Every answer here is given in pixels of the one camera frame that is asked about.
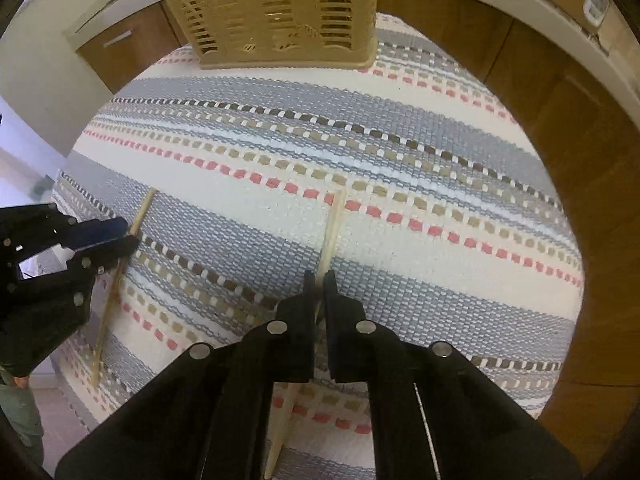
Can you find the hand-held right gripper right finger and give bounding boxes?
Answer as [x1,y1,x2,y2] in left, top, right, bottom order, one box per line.
[322,269,583,480]

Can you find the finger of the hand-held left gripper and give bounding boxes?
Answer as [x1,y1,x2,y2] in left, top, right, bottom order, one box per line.
[0,203,129,281]
[15,236,141,291]

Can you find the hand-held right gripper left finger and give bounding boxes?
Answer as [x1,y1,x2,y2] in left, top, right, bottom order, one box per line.
[55,269,318,480]

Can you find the wooden chopstick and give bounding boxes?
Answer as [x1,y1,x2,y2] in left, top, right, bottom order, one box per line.
[91,189,156,387]
[265,189,348,480]

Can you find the tan plastic slotted basket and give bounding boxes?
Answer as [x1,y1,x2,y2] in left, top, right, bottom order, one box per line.
[150,0,381,72]

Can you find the person's green trousers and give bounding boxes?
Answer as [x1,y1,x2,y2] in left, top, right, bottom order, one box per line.
[0,367,45,461]

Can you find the striped woven table mat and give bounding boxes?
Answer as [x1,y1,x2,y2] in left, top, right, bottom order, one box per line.
[52,12,586,480]

